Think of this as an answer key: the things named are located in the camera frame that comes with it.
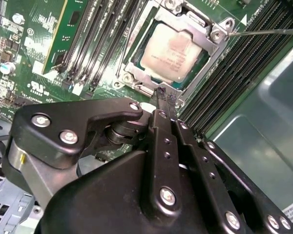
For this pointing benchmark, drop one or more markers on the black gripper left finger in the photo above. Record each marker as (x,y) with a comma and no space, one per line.
(70,114)

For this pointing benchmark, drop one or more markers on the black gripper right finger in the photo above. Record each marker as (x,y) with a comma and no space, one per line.
(206,168)

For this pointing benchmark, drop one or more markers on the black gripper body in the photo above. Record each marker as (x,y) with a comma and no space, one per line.
(107,200)

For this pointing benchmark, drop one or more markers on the thin metal locking lever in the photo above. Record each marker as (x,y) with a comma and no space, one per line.
(130,36)
(266,32)

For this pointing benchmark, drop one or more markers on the silver CPU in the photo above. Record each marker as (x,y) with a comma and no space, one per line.
(171,52)

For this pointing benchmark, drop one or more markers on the metal socket cover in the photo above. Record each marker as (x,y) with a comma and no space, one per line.
(197,39)

